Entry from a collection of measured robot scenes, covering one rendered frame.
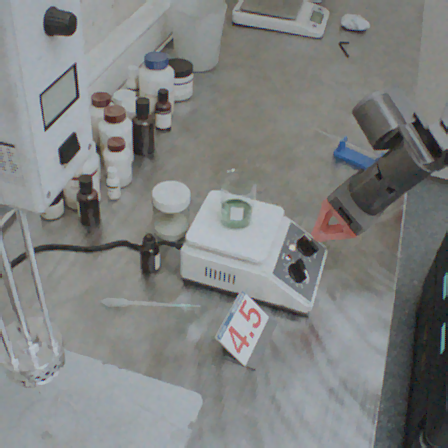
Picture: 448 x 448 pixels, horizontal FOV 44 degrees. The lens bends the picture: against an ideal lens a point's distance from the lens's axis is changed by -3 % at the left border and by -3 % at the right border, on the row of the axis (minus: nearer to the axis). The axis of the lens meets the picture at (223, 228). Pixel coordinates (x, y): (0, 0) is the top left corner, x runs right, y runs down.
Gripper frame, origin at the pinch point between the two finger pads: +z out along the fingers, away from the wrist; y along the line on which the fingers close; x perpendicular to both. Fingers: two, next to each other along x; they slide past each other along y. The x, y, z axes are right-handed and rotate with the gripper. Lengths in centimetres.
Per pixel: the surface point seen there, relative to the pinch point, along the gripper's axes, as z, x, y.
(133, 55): 28, -55, -28
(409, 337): 56, 48, -77
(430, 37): 13, -22, -148
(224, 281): 10.9, -3.5, 11.0
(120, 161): 20.4, -30.3, 2.8
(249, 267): 6.0, -2.8, 10.3
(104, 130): 21.1, -37.1, 0.3
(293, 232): 4.5, -2.4, -0.6
